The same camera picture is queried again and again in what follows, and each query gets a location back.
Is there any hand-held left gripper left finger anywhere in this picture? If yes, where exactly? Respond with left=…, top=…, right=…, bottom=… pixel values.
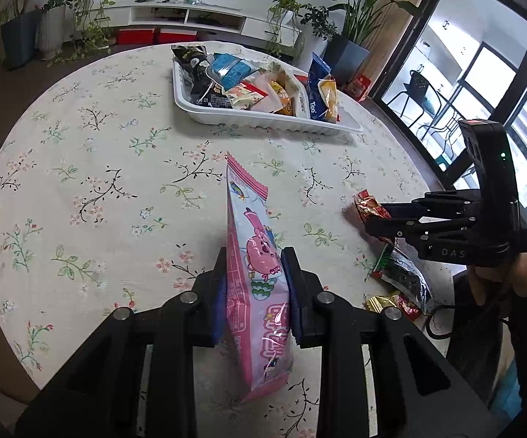
left=15, top=246, right=230, bottom=438

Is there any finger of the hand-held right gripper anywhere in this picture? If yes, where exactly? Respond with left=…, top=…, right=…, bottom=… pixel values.
left=365, top=216, right=474, bottom=249
left=373, top=189, right=483, bottom=220

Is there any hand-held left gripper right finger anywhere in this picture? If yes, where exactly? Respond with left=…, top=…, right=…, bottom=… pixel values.
left=281, top=246, right=515, bottom=438

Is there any red gold snack packet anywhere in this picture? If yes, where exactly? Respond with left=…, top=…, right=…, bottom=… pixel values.
left=351, top=190, right=399, bottom=243

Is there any pink cartoon snack packet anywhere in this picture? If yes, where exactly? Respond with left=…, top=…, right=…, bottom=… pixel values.
left=224, top=151, right=297, bottom=403

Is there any white plastic tray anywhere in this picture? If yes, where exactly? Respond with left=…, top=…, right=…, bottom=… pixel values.
left=172, top=45, right=365, bottom=135

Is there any person's right hand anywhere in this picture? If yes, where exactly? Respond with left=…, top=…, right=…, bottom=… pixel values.
left=469, top=247, right=527, bottom=301

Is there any dark seaweed snack packet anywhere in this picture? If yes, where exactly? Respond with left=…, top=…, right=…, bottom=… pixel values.
left=370, top=243, right=433, bottom=313

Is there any red candy wrapper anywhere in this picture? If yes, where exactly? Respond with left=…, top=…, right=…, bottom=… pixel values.
left=393, top=294, right=424, bottom=321

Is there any gold candy wrapper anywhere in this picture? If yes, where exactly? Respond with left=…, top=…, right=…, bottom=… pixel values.
left=365, top=296, right=396, bottom=313

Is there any round glass balcony table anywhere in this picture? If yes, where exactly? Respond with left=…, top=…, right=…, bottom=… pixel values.
left=421, top=114, right=462, bottom=147

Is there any black chair with teal cushion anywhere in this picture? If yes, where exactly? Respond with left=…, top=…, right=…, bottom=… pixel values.
left=389, top=69, right=442, bottom=124

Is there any person's dark grey clothing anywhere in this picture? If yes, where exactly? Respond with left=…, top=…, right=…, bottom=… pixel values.
left=446, top=271, right=517, bottom=404

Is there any red gift box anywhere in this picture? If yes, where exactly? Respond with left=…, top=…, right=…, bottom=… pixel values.
left=348, top=74, right=373, bottom=101

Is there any orange clear snack packet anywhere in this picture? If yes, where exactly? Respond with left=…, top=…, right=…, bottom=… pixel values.
left=317, top=77, right=339, bottom=124

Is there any tall blue snack packet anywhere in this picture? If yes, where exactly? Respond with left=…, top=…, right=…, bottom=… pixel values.
left=307, top=51, right=332, bottom=122

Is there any large-leaf plant in grey planter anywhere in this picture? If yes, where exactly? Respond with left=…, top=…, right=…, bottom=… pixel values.
left=325, top=0, right=431, bottom=87

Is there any yellow orange snack packet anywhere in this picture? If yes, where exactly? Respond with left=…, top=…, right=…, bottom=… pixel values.
left=268, top=80, right=298, bottom=116

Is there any floral tablecloth round table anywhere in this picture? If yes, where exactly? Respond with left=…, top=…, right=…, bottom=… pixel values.
left=0, top=41, right=456, bottom=438

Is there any clear yellow snack packet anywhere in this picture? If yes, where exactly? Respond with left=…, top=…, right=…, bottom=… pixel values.
left=266, top=61, right=307, bottom=87

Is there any red white snack packet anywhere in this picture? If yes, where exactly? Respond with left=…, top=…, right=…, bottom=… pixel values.
left=224, top=81, right=269, bottom=111

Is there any bushy plant in white pot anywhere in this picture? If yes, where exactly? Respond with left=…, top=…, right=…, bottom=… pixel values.
left=300, top=4, right=337, bottom=58

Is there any dark snack packet, white print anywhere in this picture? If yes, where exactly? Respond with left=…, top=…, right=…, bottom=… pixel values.
left=191, top=68, right=234, bottom=109

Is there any light blue snack packet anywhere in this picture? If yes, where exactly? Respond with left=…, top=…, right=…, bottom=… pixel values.
left=211, top=52, right=253, bottom=88

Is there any trailing vine in white pot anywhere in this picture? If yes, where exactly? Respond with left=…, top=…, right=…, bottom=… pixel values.
left=266, top=0, right=305, bottom=62

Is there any black white snack packet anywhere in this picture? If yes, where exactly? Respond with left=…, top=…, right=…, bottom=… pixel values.
left=172, top=45, right=209, bottom=74

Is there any red storage box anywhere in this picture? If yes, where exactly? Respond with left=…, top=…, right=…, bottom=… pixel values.
left=158, top=28, right=198, bottom=45
left=118, top=27, right=157, bottom=46

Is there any white television cabinet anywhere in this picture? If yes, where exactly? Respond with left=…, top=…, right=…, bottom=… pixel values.
left=129, top=0, right=303, bottom=51

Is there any small plant in white pot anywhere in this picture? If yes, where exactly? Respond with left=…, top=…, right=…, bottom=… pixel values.
left=40, top=0, right=68, bottom=61

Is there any tall thin plant, grey planter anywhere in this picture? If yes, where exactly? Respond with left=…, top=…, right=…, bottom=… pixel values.
left=0, top=0, right=47, bottom=70

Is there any black cable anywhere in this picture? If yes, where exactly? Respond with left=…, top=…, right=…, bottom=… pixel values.
left=422, top=303, right=458, bottom=341

